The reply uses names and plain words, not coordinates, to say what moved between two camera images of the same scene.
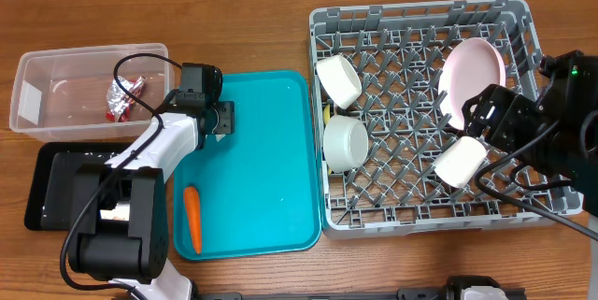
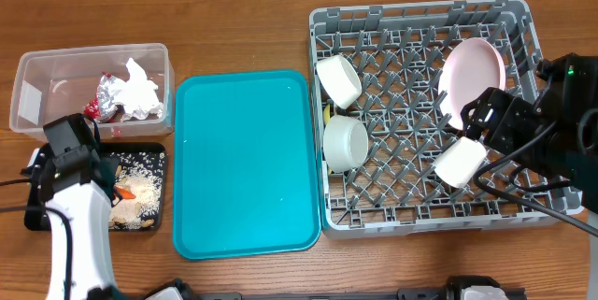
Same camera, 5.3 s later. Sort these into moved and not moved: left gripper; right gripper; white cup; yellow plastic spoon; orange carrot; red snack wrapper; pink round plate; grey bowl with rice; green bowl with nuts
Moved: red snack wrapper; orange carrot; left gripper
Not moved: pink round plate; grey bowl with rice; green bowl with nuts; right gripper; white cup; yellow plastic spoon
